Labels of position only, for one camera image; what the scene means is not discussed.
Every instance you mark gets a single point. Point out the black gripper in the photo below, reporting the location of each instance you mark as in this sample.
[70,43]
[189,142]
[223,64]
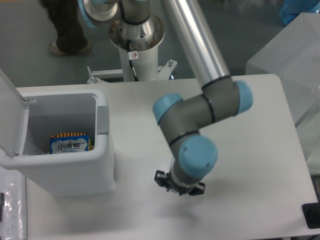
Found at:
[166,180]

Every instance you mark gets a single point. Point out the blue snack bag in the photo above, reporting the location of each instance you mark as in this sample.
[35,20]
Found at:
[69,142]

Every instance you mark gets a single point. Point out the clear plastic bottle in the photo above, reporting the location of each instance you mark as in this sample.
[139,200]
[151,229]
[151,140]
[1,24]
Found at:
[171,164]

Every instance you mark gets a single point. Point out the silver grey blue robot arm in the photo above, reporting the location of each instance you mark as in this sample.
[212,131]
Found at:
[137,33]

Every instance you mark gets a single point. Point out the white trash can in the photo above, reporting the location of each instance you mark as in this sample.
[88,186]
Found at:
[27,121]

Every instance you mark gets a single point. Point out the black device at table edge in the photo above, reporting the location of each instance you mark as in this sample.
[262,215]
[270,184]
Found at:
[311,212]

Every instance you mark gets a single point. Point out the clipboard with paper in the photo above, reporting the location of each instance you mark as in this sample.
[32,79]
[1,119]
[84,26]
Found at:
[13,205]

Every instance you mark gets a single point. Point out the person leg and shoe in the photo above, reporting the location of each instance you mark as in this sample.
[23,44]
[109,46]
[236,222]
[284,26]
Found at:
[70,37]

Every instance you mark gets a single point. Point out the blue water jug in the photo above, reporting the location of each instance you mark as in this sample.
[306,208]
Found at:
[292,8]

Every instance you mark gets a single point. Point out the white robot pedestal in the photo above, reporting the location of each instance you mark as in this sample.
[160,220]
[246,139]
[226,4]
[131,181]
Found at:
[136,66]

